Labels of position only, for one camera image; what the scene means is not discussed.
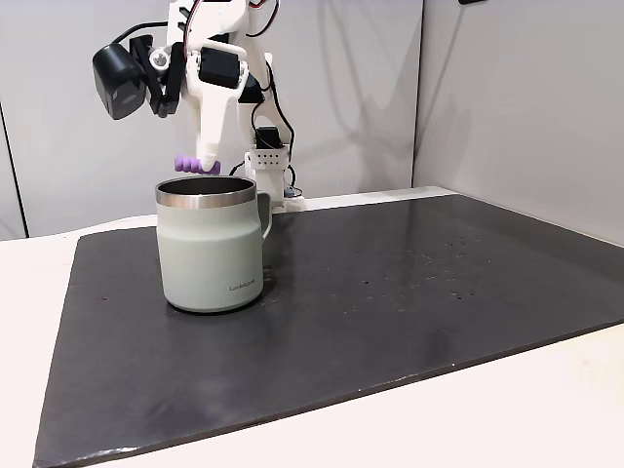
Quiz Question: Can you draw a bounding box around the purple ribbed pen grip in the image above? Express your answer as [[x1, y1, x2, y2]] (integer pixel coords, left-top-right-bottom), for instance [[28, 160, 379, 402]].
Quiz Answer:
[[173, 152, 222, 176]]

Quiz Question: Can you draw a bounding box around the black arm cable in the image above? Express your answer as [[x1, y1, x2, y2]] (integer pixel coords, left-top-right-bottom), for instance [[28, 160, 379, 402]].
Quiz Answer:
[[228, 52, 298, 199]]

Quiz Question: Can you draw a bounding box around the black camera cable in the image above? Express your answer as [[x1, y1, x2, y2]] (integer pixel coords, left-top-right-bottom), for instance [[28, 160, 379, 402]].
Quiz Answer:
[[110, 22, 170, 48]]

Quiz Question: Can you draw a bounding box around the black rubber table mat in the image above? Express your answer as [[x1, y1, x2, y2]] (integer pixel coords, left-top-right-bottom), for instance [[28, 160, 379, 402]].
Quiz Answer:
[[32, 195, 624, 468]]

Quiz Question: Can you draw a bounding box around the pale green steel-rimmed mug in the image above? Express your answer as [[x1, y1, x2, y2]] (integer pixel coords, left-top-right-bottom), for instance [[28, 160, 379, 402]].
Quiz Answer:
[[155, 175, 272, 314]]

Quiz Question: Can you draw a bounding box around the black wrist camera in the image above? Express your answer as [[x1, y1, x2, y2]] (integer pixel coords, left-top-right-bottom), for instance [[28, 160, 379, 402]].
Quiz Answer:
[[92, 43, 148, 121]]

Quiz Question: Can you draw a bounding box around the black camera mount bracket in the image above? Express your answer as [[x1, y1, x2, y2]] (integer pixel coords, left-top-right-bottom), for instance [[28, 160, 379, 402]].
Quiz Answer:
[[128, 36, 187, 119]]

